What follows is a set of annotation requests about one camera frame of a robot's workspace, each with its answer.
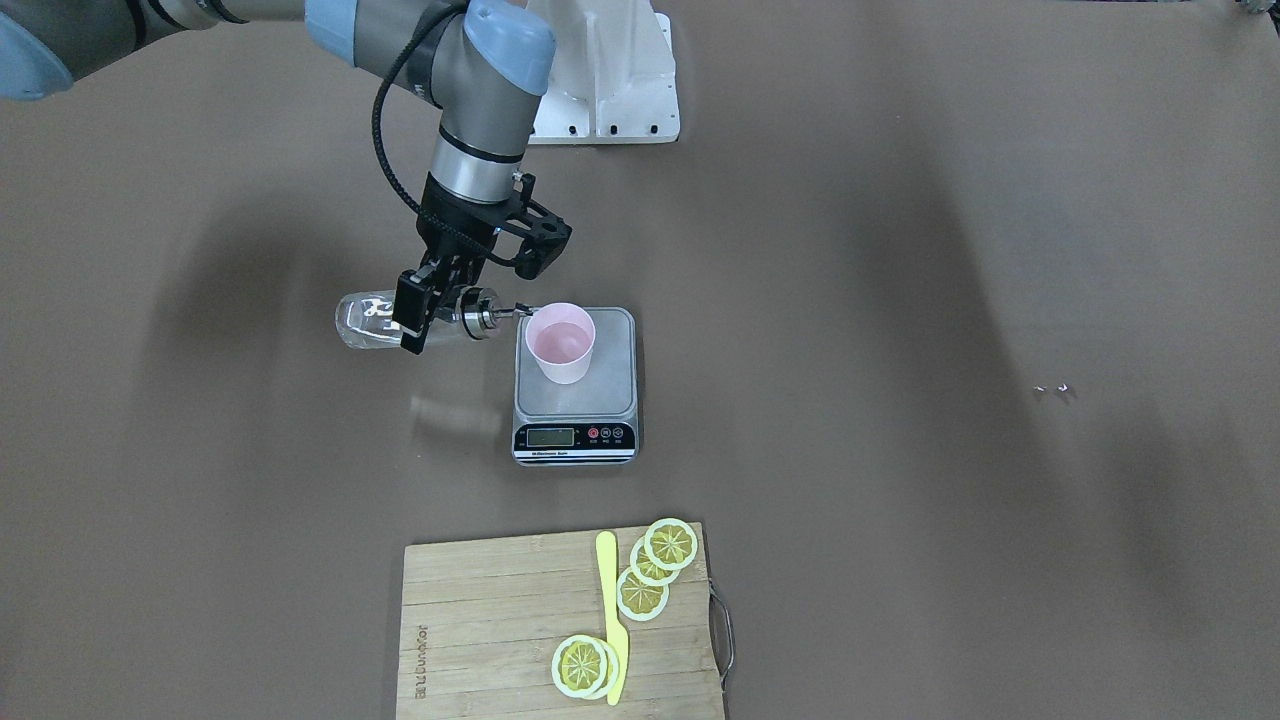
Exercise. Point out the glass sauce bottle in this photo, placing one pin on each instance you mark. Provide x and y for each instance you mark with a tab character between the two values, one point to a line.
364	320

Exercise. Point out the yellow plastic knife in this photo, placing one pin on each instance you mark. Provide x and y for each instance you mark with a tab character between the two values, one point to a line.
616	635

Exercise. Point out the silver kitchen scale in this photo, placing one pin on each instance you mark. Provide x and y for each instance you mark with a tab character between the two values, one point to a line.
594	421

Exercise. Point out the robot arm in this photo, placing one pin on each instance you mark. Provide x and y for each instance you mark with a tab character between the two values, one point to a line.
483	64

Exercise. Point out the pink plastic cup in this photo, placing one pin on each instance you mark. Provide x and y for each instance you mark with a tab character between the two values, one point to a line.
561	339

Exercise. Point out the lemon slice near knife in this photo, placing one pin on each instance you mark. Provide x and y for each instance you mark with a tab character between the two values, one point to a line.
640	601

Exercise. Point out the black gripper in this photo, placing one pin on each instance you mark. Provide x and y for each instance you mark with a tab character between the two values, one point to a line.
447	226

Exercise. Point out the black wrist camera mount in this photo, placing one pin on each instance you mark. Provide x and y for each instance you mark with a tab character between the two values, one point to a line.
543	234

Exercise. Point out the white camera pole base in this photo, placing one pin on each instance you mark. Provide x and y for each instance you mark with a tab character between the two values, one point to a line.
613	78

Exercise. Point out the lemon slice middle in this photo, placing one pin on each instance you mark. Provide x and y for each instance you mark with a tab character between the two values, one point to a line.
646	571

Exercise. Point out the wooden cutting board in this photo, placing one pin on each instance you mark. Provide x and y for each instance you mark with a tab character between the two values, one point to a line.
480	621

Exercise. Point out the lemon slice by blade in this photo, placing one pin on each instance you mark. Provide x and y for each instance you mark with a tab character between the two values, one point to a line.
585	668

